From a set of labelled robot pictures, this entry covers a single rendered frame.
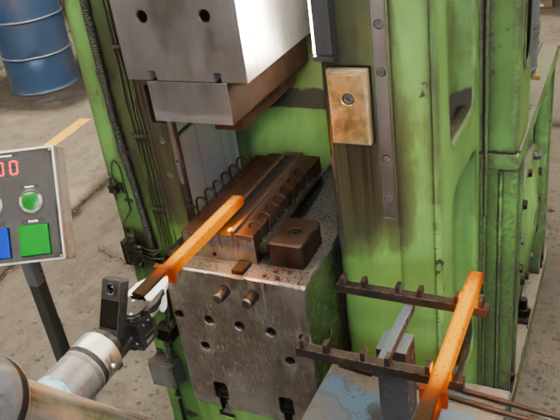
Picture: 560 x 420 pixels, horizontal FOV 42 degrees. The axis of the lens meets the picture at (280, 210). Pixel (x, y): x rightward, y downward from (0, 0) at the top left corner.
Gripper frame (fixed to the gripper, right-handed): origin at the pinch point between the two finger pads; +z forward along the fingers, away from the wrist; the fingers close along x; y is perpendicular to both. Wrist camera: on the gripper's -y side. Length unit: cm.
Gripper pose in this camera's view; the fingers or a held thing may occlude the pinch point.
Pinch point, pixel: (159, 277)
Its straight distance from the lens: 151.1
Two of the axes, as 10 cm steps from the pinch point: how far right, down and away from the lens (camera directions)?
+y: 1.4, 8.5, 5.0
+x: 9.0, 1.0, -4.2
